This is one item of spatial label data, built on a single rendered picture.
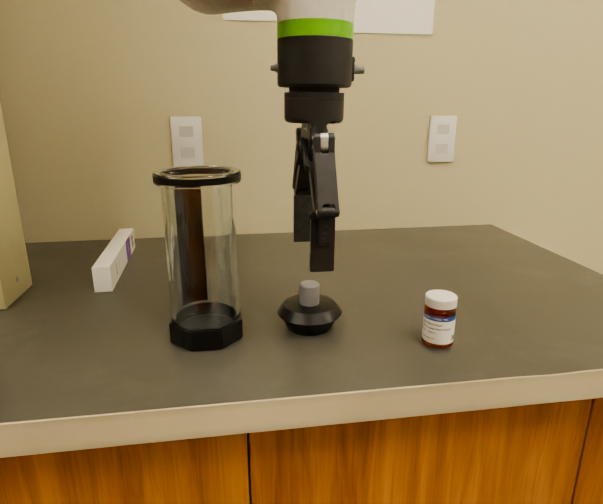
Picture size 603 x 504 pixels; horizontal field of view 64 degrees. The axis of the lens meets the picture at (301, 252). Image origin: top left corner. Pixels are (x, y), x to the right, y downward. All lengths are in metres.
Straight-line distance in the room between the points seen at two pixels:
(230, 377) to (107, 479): 0.18
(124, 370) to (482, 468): 0.48
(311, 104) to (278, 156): 0.61
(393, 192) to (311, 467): 0.81
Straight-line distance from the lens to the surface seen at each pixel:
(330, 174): 0.56
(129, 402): 0.57
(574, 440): 0.78
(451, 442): 0.69
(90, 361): 0.67
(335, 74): 0.59
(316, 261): 0.59
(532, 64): 1.41
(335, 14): 0.60
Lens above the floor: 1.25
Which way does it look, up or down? 17 degrees down
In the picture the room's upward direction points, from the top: straight up
